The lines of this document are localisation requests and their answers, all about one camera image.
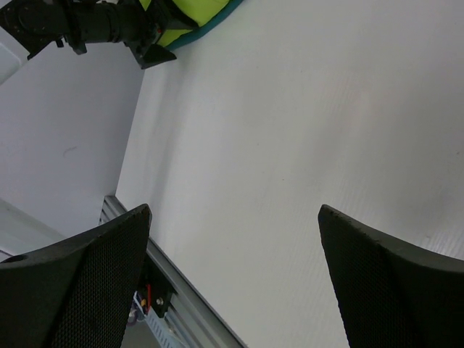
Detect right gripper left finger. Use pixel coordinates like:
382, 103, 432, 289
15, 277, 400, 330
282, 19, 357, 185
1, 204, 152, 347

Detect lime green shorts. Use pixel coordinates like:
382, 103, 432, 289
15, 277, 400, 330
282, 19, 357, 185
139, 1, 229, 48

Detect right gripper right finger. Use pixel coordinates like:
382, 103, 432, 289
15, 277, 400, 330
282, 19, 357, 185
318, 204, 463, 347

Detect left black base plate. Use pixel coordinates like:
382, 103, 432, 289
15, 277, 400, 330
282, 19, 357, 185
137, 254, 175, 318

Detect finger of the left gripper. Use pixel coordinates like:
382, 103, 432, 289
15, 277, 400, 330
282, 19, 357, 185
125, 41, 177, 70

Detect aluminium rail frame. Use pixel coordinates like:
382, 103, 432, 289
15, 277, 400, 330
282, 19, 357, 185
82, 196, 245, 347

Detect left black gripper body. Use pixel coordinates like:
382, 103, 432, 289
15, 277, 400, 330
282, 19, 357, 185
63, 1, 178, 54

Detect teal green shorts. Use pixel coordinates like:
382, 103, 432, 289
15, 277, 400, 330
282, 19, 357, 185
166, 0, 243, 51

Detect slotted grey cable duct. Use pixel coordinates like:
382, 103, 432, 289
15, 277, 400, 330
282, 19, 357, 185
128, 291, 188, 347

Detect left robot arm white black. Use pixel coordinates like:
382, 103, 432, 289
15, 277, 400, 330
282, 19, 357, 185
1, 1, 176, 82

